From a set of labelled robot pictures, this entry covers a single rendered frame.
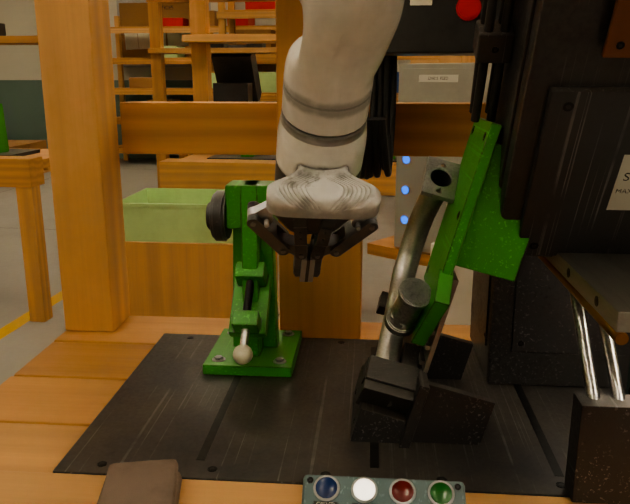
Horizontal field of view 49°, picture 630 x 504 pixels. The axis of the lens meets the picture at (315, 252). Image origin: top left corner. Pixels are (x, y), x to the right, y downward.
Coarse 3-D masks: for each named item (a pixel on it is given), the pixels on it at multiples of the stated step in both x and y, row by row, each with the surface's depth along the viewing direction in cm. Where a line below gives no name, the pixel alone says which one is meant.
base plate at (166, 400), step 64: (128, 384) 97; (192, 384) 97; (256, 384) 97; (320, 384) 97; (448, 384) 97; (512, 384) 97; (128, 448) 80; (192, 448) 80; (256, 448) 80; (320, 448) 80; (384, 448) 80; (448, 448) 80; (512, 448) 80
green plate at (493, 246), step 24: (480, 120) 78; (480, 144) 74; (480, 168) 72; (456, 192) 81; (480, 192) 74; (456, 216) 76; (480, 216) 75; (456, 240) 75; (480, 240) 76; (504, 240) 75; (528, 240) 75; (432, 264) 83; (456, 264) 77; (480, 264) 76; (504, 264) 76
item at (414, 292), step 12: (408, 288) 77; (420, 288) 77; (396, 300) 79; (408, 300) 76; (420, 300) 76; (396, 312) 79; (408, 312) 78; (420, 312) 78; (396, 324) 80; (408, 324) 80
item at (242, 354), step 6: (246, 330) 97; (246, 336) 96; (240, 342) 96; (246, 342) 96; (240, 348) 95; (246, 348) 95; (234, 354) 95; (240, 354) 94; (246, 354) 94; (252, 354) 95; (240, 360) 94; (246, 360) 95
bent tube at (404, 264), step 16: (432, 160) 83; (432, 176) 84; (448, 176) 83; (432, 192) 81; (448, 192) 81; (416, 208) 87; (432, 208) 85; (416, 224) 89; (416, 240) 90; (400, 256) 91; (416, 256) 91; (400, 272) 90; (384, 336) 85; (384, 352) 83; (400, 352) 84
